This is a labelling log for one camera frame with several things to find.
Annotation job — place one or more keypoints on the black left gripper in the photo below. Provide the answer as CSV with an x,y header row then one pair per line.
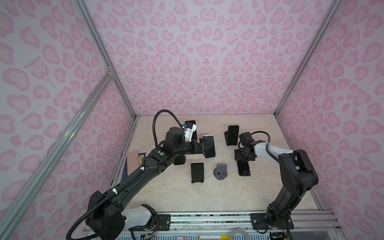
x,y
194,148

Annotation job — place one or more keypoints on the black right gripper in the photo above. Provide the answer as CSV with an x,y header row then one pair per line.
x,y
237,156

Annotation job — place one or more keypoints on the grey round stand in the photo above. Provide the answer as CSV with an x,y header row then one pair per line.
x,y
220,172

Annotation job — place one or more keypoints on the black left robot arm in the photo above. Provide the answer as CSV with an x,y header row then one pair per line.
x,y
104,214

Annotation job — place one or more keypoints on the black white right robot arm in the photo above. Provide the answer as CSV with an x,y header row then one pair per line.
x,y
298,175

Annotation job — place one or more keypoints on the centre silver-edged black phone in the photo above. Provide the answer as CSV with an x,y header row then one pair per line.
x,y
209,146

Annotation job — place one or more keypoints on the clear plastic tube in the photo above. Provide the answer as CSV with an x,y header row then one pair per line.
x,y
240,231

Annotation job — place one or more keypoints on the yellow white marker pen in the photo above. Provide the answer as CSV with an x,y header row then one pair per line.
x,y
213,237

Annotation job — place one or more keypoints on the left corner aluminium profile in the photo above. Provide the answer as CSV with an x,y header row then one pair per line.
x,y
91,26

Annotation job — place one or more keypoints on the corner aluminium profile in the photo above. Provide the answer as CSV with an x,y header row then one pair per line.
x,y
326,23
91,26

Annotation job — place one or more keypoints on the right corner aluminium profile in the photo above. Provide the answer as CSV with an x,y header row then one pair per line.
x,y
326,23

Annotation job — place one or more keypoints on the left diagonal aluminium strut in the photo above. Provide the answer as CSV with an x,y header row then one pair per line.
x,y
21,204

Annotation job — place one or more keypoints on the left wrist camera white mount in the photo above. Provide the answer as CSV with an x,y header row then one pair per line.
x,y
189,130

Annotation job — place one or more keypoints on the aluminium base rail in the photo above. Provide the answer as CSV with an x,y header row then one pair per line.
x,y
303,225

